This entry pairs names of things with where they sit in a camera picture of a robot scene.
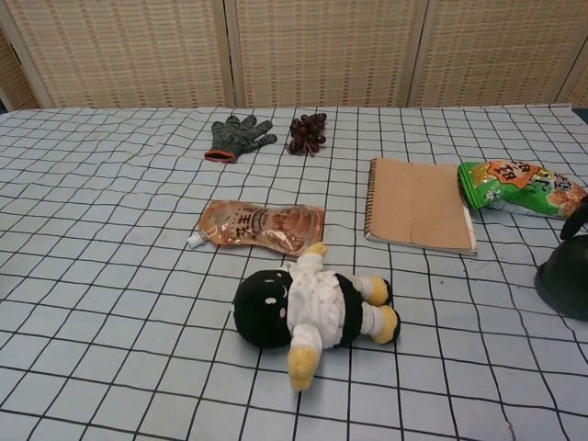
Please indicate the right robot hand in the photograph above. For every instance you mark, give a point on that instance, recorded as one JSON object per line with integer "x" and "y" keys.
{"x": 574, "y": 222}

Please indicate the black bowl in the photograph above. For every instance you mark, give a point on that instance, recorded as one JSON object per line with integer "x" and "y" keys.
{"x": 567, "y": 280}

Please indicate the green snack bag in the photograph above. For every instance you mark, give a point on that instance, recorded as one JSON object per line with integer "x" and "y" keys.
{"x": 514, "y": 188}

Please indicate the brown spiral notebook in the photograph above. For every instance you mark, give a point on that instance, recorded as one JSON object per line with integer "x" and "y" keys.
{"x": 415, "y": 206}

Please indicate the dark red grape bunch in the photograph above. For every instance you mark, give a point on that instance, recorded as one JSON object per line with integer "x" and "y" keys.
{"x": 307, "y": 131}

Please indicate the bamboo folding screen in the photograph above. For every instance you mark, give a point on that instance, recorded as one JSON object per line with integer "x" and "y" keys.
{"x": 321, "y": 50}

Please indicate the orange spouted sauce pouch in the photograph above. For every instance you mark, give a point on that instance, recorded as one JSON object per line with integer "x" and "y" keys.
{"x": 262, "y": 225}

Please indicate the black plush doll white shirt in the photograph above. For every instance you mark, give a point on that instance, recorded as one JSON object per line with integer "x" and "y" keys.
{"x": 266, "y": 308}

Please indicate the grey knit work glove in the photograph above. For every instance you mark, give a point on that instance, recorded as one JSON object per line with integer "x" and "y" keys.
{"x": 234, "y": 135}

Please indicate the blue white checkered tablecloth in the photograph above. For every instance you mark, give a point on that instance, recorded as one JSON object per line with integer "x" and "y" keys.
{"x": 115, "y": 294}

